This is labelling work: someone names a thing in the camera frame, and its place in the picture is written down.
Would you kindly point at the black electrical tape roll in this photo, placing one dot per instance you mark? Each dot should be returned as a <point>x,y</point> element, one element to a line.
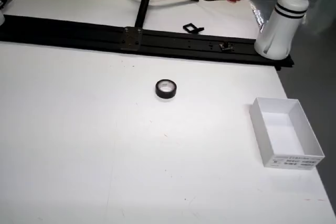
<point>159,91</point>

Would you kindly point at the small black bracket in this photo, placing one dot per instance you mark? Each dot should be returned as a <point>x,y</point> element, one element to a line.
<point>193,29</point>

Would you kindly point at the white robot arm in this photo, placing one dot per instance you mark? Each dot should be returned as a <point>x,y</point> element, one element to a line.
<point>278,30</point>

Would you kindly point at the black aluminium rail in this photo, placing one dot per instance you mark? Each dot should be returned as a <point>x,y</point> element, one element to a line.
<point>65,33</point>

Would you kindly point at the white cardboard bin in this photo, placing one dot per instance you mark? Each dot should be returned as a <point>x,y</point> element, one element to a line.
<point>288,161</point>

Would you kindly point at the black tripod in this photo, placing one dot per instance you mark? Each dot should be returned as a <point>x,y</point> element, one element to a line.
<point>144,6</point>

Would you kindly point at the small metal rail fitting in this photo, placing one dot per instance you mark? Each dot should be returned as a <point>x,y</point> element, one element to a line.
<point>226,46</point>

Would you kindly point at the black rail mounting plate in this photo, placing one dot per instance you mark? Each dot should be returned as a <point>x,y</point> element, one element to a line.
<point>131,39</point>

